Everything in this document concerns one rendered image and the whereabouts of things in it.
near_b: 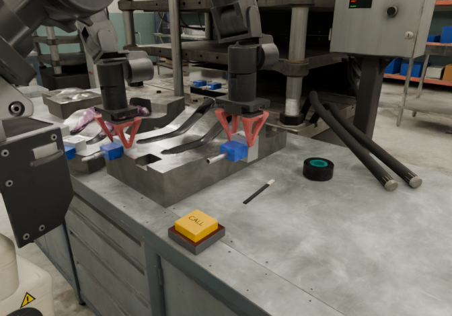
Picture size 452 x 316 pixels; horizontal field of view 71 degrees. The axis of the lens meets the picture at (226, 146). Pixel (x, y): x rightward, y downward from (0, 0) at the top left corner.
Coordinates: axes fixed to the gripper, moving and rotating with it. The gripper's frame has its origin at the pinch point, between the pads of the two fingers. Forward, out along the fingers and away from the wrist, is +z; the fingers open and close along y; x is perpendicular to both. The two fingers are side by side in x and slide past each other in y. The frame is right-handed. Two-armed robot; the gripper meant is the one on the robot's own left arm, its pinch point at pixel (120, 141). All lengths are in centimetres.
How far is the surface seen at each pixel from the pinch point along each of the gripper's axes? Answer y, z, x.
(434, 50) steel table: 1, 7, -357
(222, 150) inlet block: -28.1, -2.8, -7.9
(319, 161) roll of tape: -36, 8, -38
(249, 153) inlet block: -31.8, -1.7, -12.4
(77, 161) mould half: 13.7, 7.5, 6.5
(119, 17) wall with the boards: 665, -26, -394
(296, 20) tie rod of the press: -5, -27, -73
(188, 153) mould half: -14.8, 2.3, -9.6
